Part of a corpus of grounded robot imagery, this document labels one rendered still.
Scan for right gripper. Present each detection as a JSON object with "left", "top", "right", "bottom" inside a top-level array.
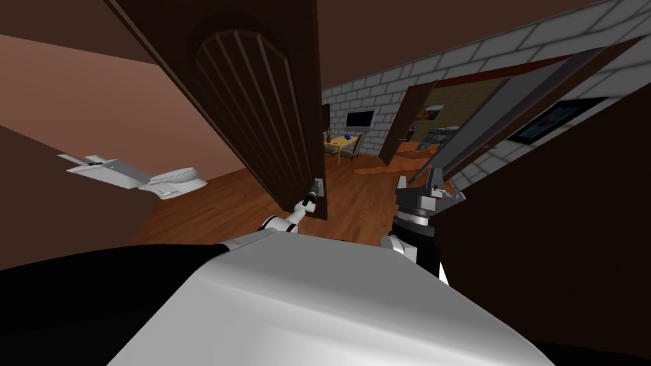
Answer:
[{"left": 394, "top": 166, "right": 446, "bottom": 219}]

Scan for yellow wooden table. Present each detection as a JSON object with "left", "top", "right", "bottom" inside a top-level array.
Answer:
[{"left": 323, "top": 134, "right": 360, "bottom": 159}]

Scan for plain brown door leaf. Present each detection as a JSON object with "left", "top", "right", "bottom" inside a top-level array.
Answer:
[{"left": 378, "top": 80, "right": 439, "bottom": 166}]

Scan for grey chair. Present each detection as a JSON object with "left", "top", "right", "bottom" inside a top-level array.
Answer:
[{"left": 348, "top": 132, "right": 367, "bottom": 163}]

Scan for dark brown panelled door leaf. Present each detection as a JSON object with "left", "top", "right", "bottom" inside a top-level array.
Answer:
[{"left": 104, "top": 0, "right": 329, "bottom": 221}]

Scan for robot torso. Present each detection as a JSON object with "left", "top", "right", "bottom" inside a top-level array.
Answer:
[{"left": 106, "top": 230, "right": 556, "bottom": 366}]

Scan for grey and brown door leaf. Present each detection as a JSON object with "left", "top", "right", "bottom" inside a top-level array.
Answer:
[{"left": 406, "top": 35, "right": 648, "bottom": 186}]

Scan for white toilet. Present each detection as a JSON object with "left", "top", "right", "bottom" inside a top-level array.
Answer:
[{"left": 57, "top": 152, "right": 209, "bottom": 201}]

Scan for black wall television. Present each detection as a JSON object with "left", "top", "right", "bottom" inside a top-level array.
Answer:
[{"left": 345, "top": 109, "right": 377, "bottom": 130}]

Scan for dark framed wall picture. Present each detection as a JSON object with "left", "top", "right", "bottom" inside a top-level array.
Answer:
[{"left": 507, "top": 96, "right": 610, "bottom": 146}]

